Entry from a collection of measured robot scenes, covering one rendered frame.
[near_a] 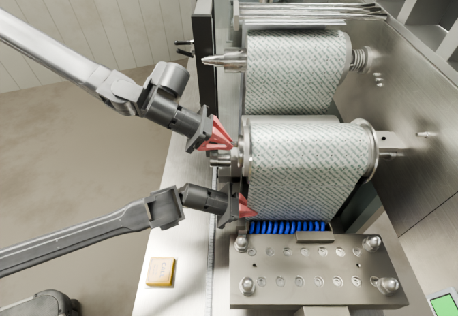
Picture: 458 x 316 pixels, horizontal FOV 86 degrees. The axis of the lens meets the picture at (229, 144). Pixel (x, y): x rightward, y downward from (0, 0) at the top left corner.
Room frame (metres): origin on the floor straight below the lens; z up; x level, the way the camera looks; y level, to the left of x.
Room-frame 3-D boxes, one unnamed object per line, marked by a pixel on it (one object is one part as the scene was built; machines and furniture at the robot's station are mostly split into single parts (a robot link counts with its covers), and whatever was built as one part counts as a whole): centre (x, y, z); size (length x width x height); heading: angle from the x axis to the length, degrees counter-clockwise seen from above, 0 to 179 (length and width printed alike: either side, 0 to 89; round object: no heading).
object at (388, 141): (0.36, -0.34, 1.28); 0.06 x 0.05 x 0.02; 90
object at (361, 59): (0.61, -0.33, 1.34); 0.07 x 0.07 x 0.07; 0
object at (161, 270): (0.20, 0.19, 0.91); 0.07 x 0.07 x 0.02; 0
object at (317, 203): (0.30, -0.16, 1.11); 0.23 x 0.01 x 0.18; 90
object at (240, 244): (0.23, -0.03, 1.05); 0.04 x 0.04 x 0.04
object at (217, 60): (0.61, 0.04, 1.34); 0.06 x 0.03 x 0.03; 90
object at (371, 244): (0.23, -0.36, 1.05); 0.04 x 0.04 x 0.04
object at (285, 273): (0.18, -0.20, 1.00); 0.40 x 0.16 x 0.06; 90
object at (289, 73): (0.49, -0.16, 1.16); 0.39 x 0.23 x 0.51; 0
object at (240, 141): (0.36, -0.03, 1.25); 0.07 x 0.02 x 0.07; 0
